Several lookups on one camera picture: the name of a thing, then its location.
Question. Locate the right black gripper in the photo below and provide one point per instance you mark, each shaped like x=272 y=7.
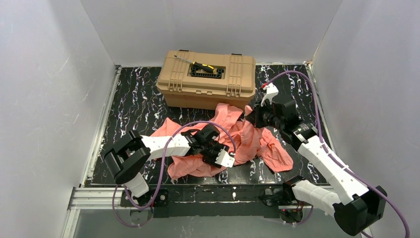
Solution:
x=258 y=116

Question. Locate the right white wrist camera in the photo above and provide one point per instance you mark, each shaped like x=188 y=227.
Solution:
x=269 y=92

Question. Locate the tan plastic toolbox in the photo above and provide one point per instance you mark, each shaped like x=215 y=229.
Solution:
x=237 y=87

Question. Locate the black yellow screwdriver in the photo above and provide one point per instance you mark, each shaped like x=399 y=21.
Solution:
x=205 y=67

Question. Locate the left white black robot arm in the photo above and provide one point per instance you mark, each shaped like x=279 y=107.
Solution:
x=125 y=158

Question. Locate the black toolbox handle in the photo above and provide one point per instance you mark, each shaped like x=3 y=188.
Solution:
x=197 y=72

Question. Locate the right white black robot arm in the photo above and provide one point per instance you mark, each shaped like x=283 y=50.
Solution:
x=352 y=204

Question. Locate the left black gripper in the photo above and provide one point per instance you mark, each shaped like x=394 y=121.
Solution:
x=213 y=152

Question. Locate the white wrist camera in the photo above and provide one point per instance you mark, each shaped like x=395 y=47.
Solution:
x=269 y=92
x=225 y=159

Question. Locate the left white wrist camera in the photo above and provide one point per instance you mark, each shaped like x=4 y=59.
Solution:
x=225 y=159

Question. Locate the pink jacket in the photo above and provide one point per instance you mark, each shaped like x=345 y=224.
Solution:
x=250 y=142

